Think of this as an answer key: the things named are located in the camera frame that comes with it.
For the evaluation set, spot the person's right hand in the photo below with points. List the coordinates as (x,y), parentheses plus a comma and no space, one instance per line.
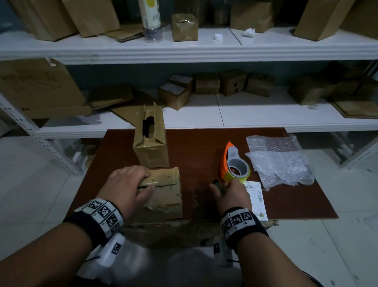
(236,198)

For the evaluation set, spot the person's left hand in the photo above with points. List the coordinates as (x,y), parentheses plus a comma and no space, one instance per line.
(124,189)

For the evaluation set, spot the dark green utility knife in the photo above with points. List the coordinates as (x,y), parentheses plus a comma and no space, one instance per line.
(220,187)

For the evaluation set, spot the white shipping label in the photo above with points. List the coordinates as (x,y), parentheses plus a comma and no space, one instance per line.
(258,201)

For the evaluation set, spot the orange tape dispenser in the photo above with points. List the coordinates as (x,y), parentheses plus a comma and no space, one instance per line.
(227,159)

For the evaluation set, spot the taped cardboard parcel box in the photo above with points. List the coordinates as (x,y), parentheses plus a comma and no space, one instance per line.
(165,201)

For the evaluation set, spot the person's right forearm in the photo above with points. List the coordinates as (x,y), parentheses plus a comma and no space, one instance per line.
(271,266)

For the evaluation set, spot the person's left forearm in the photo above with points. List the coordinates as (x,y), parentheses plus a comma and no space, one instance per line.
(44,260)

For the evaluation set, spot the plastic bottle with white label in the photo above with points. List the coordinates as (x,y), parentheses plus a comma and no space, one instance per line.
(150,17)

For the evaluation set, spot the open cardboard box with cutout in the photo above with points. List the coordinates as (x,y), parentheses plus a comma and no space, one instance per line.
(150,153)

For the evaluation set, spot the clear bubble wrap sheet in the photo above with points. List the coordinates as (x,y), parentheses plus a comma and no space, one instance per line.
(280,171)
(271,143)

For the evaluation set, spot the reddish brown wooden board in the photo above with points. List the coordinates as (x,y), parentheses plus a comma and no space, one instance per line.
(200,153)

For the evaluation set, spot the plastic wrapped cardboard base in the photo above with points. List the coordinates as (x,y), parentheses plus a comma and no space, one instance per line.
(177,233)

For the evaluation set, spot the folded flat cardboard carton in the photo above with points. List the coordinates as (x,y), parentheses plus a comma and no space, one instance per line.
(109,96)

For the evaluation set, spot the white metal storage rack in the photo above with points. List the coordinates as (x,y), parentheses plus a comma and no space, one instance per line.
(360,155)
(177,50)

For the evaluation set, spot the large flat cardboard sheet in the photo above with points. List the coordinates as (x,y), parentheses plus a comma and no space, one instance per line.
(38,85)

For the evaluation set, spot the small folded cardboard piece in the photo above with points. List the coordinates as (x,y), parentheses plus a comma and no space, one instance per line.
(124,33)

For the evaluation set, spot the white bottle cap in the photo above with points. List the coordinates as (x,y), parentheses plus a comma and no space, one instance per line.
(218,37)

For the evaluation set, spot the crumpled white tissue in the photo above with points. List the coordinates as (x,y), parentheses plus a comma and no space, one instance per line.
(248,32)

